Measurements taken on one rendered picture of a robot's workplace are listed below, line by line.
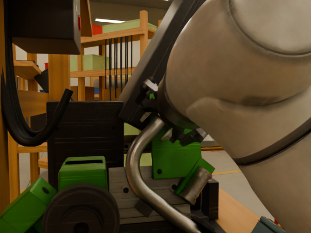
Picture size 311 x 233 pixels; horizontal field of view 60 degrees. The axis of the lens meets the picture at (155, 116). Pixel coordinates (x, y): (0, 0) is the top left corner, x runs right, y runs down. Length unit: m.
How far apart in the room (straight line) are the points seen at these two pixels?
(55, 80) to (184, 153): 0.90
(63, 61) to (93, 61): 2.49
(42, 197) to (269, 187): 0.23
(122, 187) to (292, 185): 0.43
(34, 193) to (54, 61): 1.11
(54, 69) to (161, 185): 0.91
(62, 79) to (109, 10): 8.86
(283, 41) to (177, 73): 0.09
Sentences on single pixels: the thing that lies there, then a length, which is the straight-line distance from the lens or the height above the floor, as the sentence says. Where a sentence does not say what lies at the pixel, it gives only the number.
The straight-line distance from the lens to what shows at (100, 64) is 3.95.
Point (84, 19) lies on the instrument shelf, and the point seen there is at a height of 1.50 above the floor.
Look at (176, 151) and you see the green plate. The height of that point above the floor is 1.13.
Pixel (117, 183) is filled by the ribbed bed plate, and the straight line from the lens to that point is 0.61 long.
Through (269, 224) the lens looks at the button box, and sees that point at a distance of 0.73.
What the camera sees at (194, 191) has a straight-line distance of 0.59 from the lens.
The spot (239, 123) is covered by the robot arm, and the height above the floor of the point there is 1.22.
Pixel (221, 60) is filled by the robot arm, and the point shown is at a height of 1.27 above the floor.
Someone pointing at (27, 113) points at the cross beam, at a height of 1.20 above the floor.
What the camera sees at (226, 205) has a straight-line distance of 0.95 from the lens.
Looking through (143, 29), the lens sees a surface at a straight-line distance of 3.31.
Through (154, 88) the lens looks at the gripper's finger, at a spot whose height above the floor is 1.26.
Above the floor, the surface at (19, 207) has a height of 1.13.
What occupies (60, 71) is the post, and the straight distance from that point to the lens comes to 1.38.
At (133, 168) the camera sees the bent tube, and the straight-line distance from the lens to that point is 0.56.
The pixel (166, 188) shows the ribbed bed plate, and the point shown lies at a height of 1.05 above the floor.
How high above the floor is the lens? 1.24
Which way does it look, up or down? 3 degrees down
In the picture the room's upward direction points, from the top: straight up
